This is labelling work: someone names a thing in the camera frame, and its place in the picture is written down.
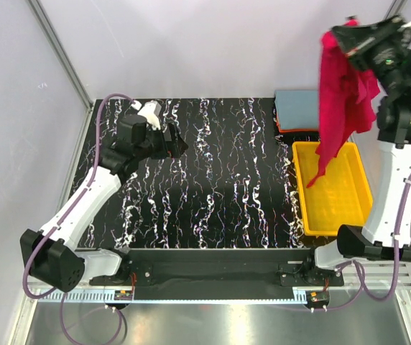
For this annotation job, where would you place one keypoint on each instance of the right aluminium frame post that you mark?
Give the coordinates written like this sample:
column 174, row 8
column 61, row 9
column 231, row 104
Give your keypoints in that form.
column 395, row 7

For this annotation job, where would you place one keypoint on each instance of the left aluminium frame post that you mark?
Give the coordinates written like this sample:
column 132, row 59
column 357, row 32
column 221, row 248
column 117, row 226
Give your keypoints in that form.
column 55, row 43

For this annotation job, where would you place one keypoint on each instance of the slotted cable duct rail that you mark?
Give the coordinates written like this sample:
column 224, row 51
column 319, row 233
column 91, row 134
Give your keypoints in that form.
column 112, row 296

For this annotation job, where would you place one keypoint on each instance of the red polo shirt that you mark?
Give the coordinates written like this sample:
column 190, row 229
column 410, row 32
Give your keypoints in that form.
column 344, row 102

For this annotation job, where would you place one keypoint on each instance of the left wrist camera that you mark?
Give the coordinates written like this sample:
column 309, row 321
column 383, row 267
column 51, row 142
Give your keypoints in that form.
column 150, row 111

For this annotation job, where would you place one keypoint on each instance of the folded grey-blue shirt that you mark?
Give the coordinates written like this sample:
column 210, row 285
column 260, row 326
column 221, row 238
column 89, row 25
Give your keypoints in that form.
column 297, row 108

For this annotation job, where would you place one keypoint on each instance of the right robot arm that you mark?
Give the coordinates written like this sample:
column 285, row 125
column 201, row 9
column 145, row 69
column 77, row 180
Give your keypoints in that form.
column 386, row 234

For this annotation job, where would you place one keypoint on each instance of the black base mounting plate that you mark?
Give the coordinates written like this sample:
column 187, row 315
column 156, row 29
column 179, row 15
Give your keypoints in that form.
column 228, row 273

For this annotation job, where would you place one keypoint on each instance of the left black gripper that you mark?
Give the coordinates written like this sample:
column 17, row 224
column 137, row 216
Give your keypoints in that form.
column 169, row 140

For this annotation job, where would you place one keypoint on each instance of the aluminium frame post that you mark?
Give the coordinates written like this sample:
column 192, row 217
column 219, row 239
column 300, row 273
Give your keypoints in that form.
column 395, row 7
column 55, row 43

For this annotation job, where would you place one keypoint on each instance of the yellow plastic bin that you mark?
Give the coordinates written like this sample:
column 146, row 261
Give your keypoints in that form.
column 341, row 196

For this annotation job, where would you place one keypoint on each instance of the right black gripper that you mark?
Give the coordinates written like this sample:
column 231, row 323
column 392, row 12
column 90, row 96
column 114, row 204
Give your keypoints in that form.
column 365, row 44

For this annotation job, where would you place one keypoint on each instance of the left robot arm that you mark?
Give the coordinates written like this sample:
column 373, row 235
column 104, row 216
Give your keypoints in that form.
column 51, row 254

